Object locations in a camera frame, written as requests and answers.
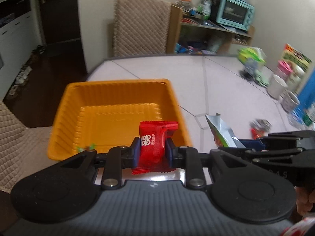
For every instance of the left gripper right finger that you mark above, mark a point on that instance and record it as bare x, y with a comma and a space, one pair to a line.
186, 158

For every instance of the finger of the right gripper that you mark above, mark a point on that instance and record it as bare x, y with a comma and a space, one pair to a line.
253, 144
243, 153

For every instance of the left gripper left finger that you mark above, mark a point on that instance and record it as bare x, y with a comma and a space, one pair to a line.
119, 158

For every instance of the red gold date packet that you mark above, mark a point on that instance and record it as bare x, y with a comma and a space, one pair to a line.
255, 133

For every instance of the grey clear snack packet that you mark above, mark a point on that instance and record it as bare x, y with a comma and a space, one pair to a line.
261, 125

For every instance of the silver green snack pouch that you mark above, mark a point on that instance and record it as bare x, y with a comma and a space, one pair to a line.
223, 134

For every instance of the green date candy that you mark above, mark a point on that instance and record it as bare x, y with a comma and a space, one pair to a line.
89, 148

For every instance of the large red candy packet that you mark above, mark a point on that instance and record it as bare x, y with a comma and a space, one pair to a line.
153, 136

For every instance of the person right hand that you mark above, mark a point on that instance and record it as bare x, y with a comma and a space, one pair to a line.
304, 201

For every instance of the clear plastic toothpick box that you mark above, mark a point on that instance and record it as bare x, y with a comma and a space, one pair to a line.
295, 120

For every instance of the clear water bottle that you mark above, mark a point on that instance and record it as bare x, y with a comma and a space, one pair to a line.
309, 115

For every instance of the orange plastic tray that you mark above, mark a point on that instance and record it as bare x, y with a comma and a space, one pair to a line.
107, 114

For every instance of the patterned ceramic cup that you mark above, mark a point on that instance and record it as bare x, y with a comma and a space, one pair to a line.
290, 101

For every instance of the blue thermos jug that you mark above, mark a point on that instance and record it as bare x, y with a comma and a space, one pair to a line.
306, 96

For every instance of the white ceramic mug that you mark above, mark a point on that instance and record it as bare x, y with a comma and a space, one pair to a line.
276, 86

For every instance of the green folded cloth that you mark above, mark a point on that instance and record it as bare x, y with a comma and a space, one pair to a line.
260, 79

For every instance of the white miffy flask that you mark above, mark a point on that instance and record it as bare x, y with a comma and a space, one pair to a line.
294, 79

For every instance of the grey phone stand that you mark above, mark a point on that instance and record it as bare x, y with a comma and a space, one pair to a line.
248, 72

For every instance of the pink lidded cup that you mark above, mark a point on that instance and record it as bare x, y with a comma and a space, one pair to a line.
283, 70

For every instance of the green tissue pack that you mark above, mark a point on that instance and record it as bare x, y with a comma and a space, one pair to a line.
254, 53

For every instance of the quilted beige chair near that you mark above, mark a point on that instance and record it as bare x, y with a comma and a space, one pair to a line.
23, 150

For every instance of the quilted beige chair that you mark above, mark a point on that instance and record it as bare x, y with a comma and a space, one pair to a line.
23, 150
140, 27

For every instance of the sunflower seed snack bag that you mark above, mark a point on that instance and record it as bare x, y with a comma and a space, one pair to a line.
295, 57

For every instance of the wooden shelf unit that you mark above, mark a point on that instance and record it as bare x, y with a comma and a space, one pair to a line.
185, 32

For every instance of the teal toaster oven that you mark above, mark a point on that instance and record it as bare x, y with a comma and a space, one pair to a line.
235, 13

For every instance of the quilted beige chair back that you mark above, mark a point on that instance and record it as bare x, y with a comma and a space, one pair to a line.
140, 27

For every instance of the white cabinet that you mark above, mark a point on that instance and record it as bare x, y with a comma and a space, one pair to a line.
18, 40

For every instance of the orange lid candy jar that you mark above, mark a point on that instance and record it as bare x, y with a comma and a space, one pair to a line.
185, 5

